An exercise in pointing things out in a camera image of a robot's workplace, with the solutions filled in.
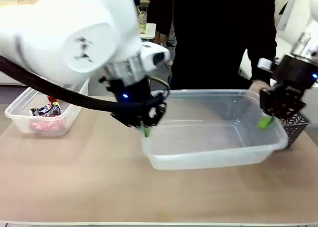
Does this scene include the pink crumpled waste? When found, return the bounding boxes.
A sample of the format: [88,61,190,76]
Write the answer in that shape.
[29,116,67,135]

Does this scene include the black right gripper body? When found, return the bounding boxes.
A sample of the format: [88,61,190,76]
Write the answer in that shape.
[271,54,318,90]

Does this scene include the white table with legs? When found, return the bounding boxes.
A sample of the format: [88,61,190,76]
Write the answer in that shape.
[138,22,157,42]

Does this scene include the plastic cup with straw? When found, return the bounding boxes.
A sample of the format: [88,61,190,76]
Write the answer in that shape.
[137,9,148,35]

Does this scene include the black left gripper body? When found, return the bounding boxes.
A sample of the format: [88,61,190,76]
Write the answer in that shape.
[98,76,153,107]

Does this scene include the black braided cable sleeve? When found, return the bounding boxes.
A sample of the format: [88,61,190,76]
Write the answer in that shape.
[0,54,165,114]

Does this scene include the person's left hand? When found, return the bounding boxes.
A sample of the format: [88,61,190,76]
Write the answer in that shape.
[248,80,272,93]

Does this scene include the crumpled snack wrapper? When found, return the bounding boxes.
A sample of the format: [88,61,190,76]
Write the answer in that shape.
[29,101,62,117]

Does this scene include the person in black shorts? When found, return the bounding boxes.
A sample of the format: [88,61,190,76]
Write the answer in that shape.
[148,0,175,48]

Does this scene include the clear plastic bin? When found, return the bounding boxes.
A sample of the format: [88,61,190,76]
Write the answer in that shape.
[4,77,90,137]
[141,88,289,171]

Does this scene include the thin wrist camera cable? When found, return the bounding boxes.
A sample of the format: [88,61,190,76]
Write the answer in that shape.
[148,75,171,91]

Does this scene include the person in black top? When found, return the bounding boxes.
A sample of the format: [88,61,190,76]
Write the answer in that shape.
[170,0,278,91]

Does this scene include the red plastic waste piece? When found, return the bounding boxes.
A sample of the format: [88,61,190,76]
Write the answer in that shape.
[46,95,60,106]

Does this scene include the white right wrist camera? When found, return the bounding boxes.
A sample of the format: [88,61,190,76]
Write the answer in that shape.
[257,58,277,71]

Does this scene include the black perforated basket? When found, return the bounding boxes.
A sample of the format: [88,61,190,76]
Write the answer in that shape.
[280,113,312,150]

